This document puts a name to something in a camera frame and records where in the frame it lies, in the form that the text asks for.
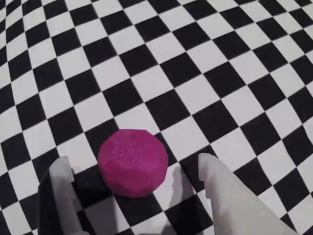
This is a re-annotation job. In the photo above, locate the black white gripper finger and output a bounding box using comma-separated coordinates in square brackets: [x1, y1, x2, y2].
[37, 157, 85, 235]

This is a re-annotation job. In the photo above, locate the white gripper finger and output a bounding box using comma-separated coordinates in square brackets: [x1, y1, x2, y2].
[198, 153, 298, 235]

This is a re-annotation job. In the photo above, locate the pink faceted ball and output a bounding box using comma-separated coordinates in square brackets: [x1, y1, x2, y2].
[97, 129, 169, 198]

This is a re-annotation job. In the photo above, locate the black white checkered mat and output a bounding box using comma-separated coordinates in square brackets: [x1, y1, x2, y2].
[0, 0, 313, 235]

